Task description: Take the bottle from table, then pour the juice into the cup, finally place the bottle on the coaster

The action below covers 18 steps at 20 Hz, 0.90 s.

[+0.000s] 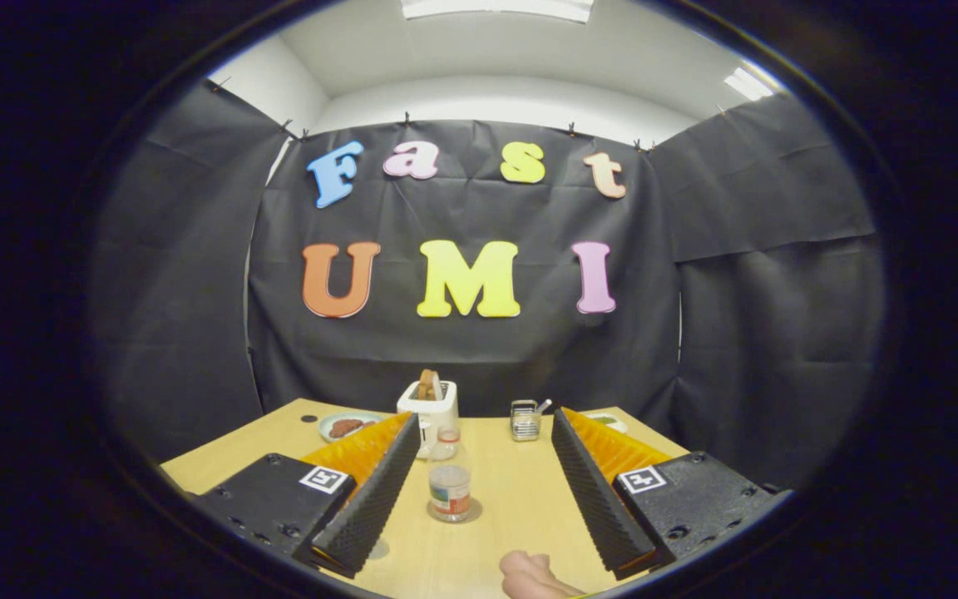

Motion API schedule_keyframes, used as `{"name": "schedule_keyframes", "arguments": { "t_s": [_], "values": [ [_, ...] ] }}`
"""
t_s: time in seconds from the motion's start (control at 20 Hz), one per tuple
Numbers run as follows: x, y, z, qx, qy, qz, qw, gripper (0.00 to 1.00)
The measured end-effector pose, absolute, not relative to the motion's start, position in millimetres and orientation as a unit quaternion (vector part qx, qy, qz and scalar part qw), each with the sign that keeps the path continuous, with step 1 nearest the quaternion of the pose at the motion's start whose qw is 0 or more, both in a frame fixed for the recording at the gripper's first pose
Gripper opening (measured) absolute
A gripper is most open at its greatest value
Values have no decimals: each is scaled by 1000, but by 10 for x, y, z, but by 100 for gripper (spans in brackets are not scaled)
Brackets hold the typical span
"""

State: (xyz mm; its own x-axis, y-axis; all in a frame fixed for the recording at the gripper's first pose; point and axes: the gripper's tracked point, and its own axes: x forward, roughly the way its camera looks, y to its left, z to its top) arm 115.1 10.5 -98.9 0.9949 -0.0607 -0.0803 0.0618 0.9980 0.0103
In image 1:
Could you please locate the small metal wire basket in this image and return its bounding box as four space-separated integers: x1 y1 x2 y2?
511 399 540 442

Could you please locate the long ceiling light panel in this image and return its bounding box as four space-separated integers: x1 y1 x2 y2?
400 0 595 23

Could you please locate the white toaster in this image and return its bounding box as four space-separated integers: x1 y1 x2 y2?
397 379 460 460

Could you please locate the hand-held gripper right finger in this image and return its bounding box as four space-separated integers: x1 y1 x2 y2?
551 406 794 582

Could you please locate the pale green plate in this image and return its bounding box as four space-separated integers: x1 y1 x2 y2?
319 411 386 443

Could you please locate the round brown coaster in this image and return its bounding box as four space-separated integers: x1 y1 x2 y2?
427 498 484 525

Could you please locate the clear plastic juice bottle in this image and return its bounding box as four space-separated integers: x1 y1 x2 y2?
427 426 473 523

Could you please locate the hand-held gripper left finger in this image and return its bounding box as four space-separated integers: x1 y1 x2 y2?
195 410 422 579

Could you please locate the small ceiling light panel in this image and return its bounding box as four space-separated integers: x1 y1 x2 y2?
723 67 775 102

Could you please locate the wooden table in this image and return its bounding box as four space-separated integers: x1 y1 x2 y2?
160 398 690 598

